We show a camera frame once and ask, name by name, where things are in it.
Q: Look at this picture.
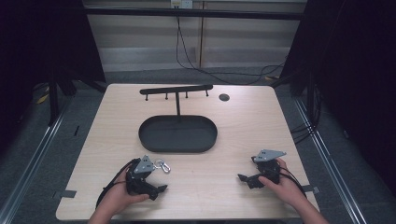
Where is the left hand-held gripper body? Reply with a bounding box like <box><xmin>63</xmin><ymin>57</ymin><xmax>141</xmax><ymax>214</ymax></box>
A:
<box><xmin>125</xmin><ymin>154</ymin><xmax>156</xmax><ymax>197</ymax></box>

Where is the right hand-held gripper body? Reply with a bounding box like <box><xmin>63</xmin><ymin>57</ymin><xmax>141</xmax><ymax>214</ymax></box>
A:
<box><xmin>251</xmin><ymin>148</ymin><xmax>288</xmax><ymax>185</ymax></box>

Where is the silver keyring with clasp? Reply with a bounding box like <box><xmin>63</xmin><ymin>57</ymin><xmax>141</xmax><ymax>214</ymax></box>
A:
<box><xmin>154</xmin><ymin>158</ymin><xmax>172</xmax><ymax>175</ymax></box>

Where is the black key rack with tray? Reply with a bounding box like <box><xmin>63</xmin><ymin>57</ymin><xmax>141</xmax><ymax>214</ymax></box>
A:
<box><xmin>138</xmin><ymin>84</ymin><xmax>219</xmax><ymax>154</ymax></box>

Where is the person's left hand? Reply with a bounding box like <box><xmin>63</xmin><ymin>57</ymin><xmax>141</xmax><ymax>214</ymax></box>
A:
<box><xmin>103</xmin><ymin>170</ymin><xmax>150</xmax><ymax>217</ymax></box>

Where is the person's right hand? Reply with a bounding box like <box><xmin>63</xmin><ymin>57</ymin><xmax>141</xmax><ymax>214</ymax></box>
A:
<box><xmin>258</xmin><ymin>157</ymin><xmax>308</xmax><ymax>209</ymax></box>

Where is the grey tape strip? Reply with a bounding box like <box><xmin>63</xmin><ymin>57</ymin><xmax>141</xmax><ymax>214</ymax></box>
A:
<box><xmin>301</xmin><ymin>185</ymin><xmax>321</xmax><ymax>194</ymax></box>
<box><xmin>51</xmin><ymin>189</ymin><xmax>78</xmax><ymax>200</ymax></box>

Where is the black metal stand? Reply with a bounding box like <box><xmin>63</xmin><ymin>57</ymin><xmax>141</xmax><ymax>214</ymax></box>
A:
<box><xmin>48</xmin><ymin>69</ymin><xmax>61</xmax><ymax>127</ymax></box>

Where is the yellow floor tag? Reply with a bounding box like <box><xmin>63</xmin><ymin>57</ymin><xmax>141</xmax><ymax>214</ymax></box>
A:
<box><xmin>35</xmin><ymin>92</ymin><xmax>50</xmax><ymax>105</ymax></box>

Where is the black curtain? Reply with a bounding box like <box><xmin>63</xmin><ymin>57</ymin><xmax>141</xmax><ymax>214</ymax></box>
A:
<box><xmin>279</xmin><ymin>0</ymin><xmax>396</xmax><ymax>188</ymax></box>
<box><xmin>0</xmin><ymin>0</ymin><xmax>106</xmax><ymax>157</ymax></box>

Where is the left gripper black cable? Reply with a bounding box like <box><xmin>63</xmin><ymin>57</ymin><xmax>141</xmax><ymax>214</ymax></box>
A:
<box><xmin>95</xmin><ymin>158</ymin><xmax>142</xmax><ymax>209</ymax></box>

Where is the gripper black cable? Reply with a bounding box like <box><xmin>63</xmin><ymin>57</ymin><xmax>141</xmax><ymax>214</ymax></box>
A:
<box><xmin>95</xmin><ymin>158</ymin><xmax>142</xmax><ymax>209</ymax></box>
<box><xmin>277</xmin><ymin>166</ymin><xmax>308</xmax><ymax>198</ymax></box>

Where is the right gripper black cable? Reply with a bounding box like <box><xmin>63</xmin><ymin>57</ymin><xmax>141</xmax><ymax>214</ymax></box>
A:
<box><xmin>277</xmin><ymin>166</ymin><xmax>308</xmax><ymax>198</ymax></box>

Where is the bundle of black floor cables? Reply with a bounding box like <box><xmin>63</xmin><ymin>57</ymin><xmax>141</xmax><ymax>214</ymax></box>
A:
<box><xmin>290</xmin><ymin>83</ymin><xmax>322</xmax><ymax>145</ymax></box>

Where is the aluminium floor rail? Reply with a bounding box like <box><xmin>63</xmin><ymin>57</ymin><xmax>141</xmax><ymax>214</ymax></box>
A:
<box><xmin>0</xmin><ymin>96</ymin><xmax>74</xmax><ymax>224</ymax></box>
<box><xmin>293</xmin><ymin>97</ymin><xmax>370</xmax><ymax>224</ymax></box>

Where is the black wall cable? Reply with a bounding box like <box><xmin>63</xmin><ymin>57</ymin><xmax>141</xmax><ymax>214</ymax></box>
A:
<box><xmin>175</xmin><ymin>15</ymin><xmax>287</xmax><ymax>86</ymax></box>

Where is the black horizontal frame bar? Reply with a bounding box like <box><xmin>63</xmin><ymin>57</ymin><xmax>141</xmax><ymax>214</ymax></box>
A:
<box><xmin>83</xmin><ymin>7</ymin><xmax>305</xmax><ymax>21</ymax></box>

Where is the white wall socket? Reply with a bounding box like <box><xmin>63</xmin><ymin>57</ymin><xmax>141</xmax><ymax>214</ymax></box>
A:
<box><xmin>170</xmin><ymin>0</ymin><xmax>193</xmax><ymax>9</ymax></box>

